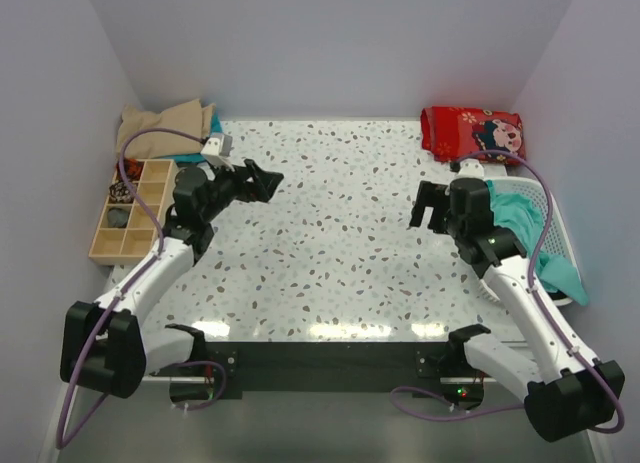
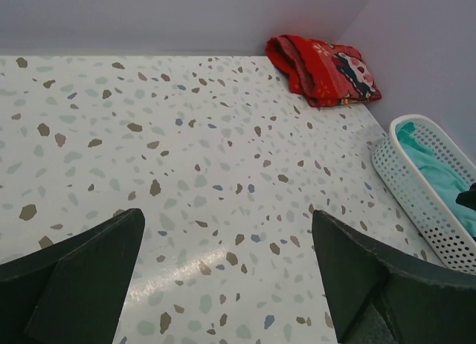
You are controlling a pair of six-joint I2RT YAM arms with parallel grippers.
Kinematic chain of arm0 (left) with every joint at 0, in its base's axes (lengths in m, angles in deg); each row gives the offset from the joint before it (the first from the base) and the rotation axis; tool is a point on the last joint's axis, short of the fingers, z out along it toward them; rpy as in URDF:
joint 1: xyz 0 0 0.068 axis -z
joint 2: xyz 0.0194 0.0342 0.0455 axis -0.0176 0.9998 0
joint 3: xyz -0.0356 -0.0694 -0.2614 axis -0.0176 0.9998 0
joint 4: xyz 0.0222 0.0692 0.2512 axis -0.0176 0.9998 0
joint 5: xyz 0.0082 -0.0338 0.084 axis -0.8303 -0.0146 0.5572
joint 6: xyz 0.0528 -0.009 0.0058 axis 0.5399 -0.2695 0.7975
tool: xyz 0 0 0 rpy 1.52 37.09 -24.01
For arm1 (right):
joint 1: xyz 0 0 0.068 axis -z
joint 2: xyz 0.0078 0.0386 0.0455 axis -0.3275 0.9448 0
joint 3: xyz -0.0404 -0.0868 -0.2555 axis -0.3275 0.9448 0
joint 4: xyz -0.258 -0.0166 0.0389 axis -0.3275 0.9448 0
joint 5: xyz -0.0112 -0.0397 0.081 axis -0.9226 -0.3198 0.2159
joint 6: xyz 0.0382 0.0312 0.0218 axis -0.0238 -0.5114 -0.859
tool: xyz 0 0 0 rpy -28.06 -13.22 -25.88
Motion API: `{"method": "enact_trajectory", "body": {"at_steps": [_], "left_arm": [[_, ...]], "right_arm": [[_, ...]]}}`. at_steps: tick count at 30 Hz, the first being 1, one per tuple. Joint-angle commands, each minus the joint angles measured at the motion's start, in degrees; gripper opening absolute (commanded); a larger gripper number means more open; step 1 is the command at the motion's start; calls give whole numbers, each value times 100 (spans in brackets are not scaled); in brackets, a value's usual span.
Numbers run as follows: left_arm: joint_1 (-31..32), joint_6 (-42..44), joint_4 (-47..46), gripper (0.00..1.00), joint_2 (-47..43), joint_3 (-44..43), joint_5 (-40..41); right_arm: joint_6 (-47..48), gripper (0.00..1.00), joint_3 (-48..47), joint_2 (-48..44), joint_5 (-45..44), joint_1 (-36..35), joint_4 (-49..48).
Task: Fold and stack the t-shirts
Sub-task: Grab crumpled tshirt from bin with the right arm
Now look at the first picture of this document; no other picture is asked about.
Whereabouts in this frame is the wooden compartment tray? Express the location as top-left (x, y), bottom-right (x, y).
top-left (89, 159), bottom-right (177, 266)

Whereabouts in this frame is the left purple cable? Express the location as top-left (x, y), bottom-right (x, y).
top-left (54, 127), bottom-right (211, 450)

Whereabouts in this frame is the mint green t shirt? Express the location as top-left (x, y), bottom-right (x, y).
top-left (485, 180), bottom-right (590, 305)

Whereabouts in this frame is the teal folded t shirt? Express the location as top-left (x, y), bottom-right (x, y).
top-left (171, 104), bottom-right (223, 164)

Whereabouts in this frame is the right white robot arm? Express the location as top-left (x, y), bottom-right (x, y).
top-left (410, 178), bottom-right (625, 442)

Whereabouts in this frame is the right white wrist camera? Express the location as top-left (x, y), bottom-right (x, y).
top-left (451, 159), bottom-right (485, 180)

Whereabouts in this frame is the white plastic laundry basket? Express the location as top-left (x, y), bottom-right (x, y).
top-left (477, 176), bottom-right (576, 307)

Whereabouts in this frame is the red cartoon print cloth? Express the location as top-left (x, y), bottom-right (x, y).
top-left (420, 106), bottom-right (526, 162)

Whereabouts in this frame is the beige folded t shirt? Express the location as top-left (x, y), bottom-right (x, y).
top-left (115, 99), bottom-right (216, 159)

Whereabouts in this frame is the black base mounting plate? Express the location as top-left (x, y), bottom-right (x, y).
top-left (149, 340), bottom-right (501, 402)

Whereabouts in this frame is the red black scrunchie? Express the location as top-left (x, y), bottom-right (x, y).
top-left (116, 158), bottom-right (144, 182)

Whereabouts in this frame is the grey scrunchie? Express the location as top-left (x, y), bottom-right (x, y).
top-left (106, 207), bottom-right (130, 229)

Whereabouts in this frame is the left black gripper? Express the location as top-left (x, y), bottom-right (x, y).
top-left (201, 158), bottom-right (283, 224)

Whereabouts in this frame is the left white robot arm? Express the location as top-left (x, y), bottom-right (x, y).
top-left (60, 159), bottom-right (284, 398)

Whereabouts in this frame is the patterned brown scrunchie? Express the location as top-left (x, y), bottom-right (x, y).
top-left (108, 181), bottom-right (134, 204)

